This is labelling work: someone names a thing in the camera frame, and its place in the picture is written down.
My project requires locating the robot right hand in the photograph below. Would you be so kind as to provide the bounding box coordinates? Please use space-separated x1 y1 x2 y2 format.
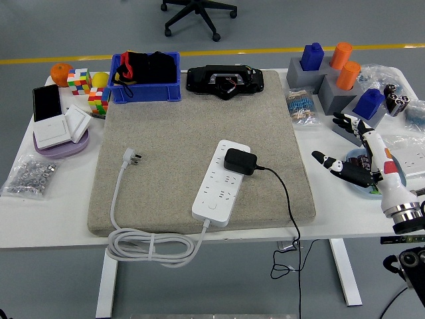
311 112 420 211

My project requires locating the black plug with cord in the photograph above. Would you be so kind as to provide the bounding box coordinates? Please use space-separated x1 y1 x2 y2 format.
223 148 321 319

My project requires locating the white power strip with cord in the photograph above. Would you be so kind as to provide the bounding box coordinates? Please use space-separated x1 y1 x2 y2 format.
106 140 252 268

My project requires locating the light blue dish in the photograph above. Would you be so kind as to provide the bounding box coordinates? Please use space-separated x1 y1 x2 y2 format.
345 148 408 200

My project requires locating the bagged white socket panel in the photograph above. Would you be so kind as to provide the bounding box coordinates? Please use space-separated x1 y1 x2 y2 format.
373 134 425 180

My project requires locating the black capacitors pile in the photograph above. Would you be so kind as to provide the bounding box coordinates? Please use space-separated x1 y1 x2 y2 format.
353 151 376 173

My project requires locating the black table control panel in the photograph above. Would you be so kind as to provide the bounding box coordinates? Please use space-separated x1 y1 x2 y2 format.
380 235 425 246

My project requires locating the grey block holder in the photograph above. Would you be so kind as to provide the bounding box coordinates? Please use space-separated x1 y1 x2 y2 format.
317 75 363 116
333 96 388 147
286 56 335 90

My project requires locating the bag of blue resistors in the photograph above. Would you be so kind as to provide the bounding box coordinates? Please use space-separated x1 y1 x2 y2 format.
404 98 425 133

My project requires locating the black capacitor bundle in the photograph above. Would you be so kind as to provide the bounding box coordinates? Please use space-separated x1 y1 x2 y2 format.
383 84 411 118

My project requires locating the blue block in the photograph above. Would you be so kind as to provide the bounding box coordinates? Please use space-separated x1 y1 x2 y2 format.
300 42 325 72
352 88 386 121

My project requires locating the white table leg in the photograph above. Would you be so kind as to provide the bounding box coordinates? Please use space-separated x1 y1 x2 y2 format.
328 238 363 307
95 251 120 319

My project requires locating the clear plastic bag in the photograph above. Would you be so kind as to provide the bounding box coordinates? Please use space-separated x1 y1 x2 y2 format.
357 64 404 92

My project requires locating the orange cylinder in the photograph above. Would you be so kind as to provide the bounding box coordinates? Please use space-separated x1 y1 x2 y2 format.
335 60 362 90
329 42 353 70

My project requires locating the bag of metal nuts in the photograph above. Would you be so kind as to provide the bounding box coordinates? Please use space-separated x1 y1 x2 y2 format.
0 153 60 201

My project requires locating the purple tray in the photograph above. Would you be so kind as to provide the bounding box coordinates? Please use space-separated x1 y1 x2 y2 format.
32 128 90 160

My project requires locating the black smartphone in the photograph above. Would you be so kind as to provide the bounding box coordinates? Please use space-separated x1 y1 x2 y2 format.
32 84 63 123

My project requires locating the grey-brown mat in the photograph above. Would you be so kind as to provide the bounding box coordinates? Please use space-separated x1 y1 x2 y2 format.
87 69 315 237

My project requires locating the black electronic device housing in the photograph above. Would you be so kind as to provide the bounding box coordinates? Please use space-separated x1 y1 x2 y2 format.
185 64 266 101

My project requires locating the colourful puzzle cube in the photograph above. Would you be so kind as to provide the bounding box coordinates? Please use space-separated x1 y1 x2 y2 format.
87 86 111 116
66 68 93 96

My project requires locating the orange fruit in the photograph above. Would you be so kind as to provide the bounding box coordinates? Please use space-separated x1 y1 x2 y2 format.
50 62 74 88

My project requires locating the yellow lemon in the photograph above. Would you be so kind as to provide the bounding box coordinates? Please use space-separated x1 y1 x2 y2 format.
91 71 110 89

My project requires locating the blue plastic bin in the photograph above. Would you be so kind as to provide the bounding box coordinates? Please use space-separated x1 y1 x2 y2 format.
108 51 183 104

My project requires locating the black office chair base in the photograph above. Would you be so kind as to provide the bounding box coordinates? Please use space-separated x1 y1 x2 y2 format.
160 0 238 43

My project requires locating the black and red cloth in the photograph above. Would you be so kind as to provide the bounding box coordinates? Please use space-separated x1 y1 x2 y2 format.
111 50 178 97

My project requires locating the white wall switch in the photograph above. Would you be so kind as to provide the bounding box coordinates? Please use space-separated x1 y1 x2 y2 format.
33 114 72 150
64 104 92 144

